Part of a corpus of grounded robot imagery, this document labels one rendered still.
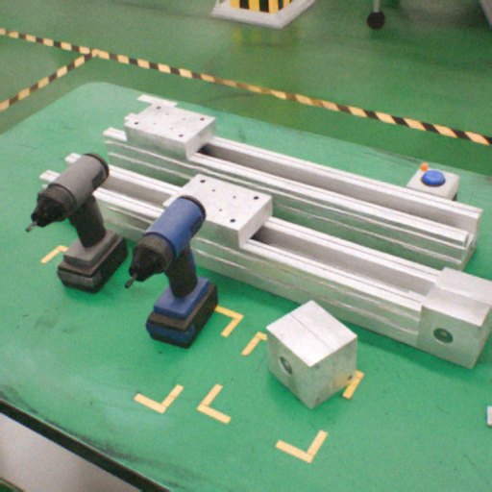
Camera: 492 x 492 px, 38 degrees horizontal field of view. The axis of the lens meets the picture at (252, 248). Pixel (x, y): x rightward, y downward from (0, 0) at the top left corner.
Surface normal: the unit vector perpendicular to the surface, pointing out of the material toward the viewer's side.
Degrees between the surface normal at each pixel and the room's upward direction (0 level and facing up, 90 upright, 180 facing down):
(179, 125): 0
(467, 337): 90
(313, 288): 90
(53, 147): 0
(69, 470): 0
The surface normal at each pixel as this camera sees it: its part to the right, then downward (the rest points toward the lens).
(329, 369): 0.60, 0.48
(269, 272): -0.53, 0.56
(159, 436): -0.06, -0.77
